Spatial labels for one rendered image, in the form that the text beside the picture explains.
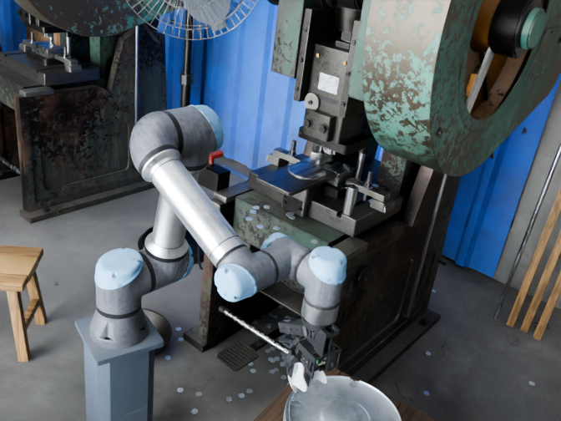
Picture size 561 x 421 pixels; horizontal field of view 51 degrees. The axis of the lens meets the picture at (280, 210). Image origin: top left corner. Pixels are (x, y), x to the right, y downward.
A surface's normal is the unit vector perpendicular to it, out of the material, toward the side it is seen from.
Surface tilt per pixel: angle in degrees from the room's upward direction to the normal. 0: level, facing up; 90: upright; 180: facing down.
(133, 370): 90
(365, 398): 0
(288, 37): 90
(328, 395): 0
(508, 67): 63
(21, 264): 0
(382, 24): 92
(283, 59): 90
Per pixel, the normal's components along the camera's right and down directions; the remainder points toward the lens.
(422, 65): -0.65, 0.44
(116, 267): 0.03, -0.84
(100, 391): -0.20, 0.42
